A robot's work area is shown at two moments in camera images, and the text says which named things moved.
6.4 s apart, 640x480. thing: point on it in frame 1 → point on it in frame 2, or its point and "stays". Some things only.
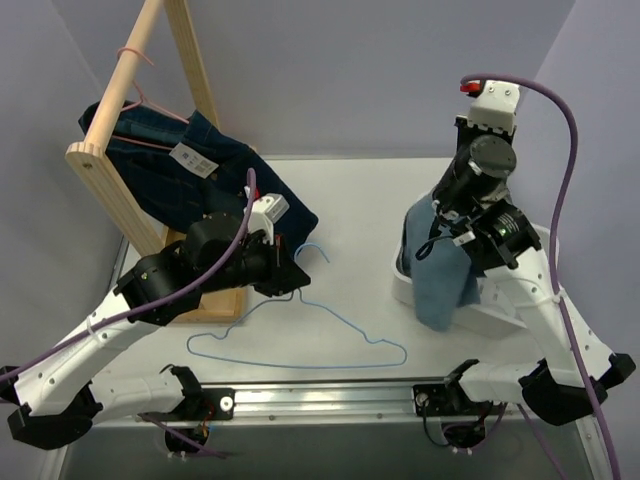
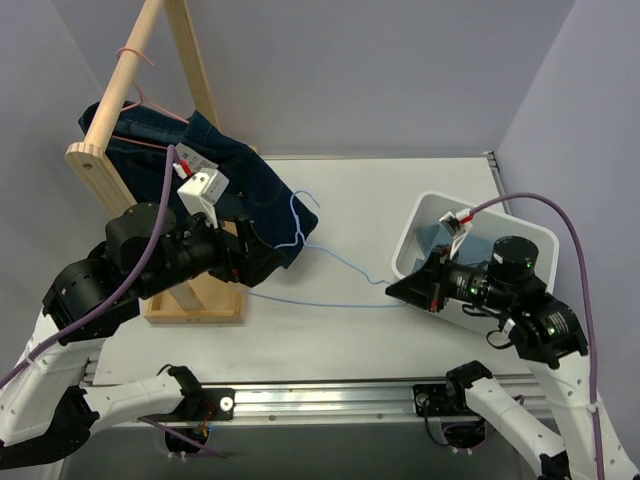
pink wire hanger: (145, 103) stays
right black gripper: (463, 134) → (436, 280)
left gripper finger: (290, 277) → (263, 261)
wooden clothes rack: (93, 160) stays
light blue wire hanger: (296, 366) → (299, 234)
